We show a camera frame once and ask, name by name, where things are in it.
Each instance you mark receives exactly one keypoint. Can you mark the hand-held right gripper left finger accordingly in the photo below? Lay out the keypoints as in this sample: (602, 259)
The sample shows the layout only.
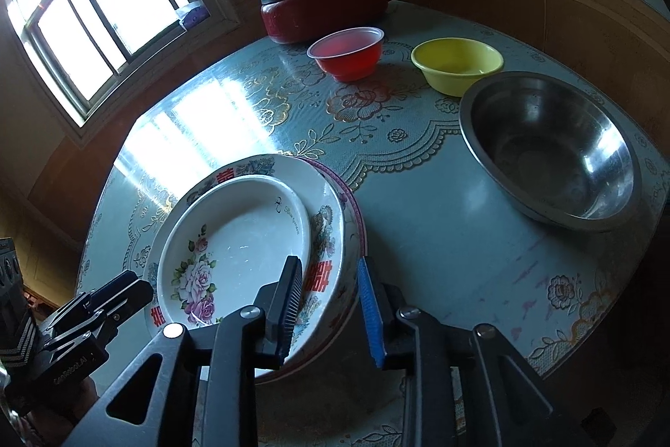
(285, 316)

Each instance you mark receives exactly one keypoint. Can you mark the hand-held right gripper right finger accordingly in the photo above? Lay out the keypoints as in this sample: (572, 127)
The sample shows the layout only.
(371, 316)

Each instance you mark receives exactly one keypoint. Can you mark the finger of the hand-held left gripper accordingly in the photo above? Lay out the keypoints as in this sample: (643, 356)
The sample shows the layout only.
(133, 298)
(118, 284)

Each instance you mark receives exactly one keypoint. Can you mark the white plate with red characters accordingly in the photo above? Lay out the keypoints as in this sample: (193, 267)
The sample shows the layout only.
(330, 237)

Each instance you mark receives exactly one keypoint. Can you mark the white plate with rose print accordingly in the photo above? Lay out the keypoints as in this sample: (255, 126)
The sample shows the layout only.
(246, 227)

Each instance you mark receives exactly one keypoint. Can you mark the stainless steel bowl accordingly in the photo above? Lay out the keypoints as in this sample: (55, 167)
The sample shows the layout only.
(549, 148)

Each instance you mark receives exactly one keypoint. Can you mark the red plastic bowl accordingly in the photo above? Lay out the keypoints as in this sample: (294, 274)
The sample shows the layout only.
(348, 59)

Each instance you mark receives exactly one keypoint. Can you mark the yellow bowl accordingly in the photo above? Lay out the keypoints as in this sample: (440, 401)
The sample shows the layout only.
(455, 64)

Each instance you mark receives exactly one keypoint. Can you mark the person's left hand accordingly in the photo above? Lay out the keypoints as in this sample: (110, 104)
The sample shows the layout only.
(84, 392)

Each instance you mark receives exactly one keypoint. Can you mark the floral tablecloth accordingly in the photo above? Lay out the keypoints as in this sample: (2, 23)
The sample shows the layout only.
(434, 237)

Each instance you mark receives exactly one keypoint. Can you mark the window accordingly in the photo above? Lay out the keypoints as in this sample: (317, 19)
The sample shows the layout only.
(104, 17)

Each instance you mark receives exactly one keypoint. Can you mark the small purple and white box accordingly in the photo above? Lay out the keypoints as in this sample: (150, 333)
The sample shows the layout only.
(192, 16)

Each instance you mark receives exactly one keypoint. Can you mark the red cooking pot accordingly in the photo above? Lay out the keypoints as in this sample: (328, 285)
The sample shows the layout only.
(324, 15)

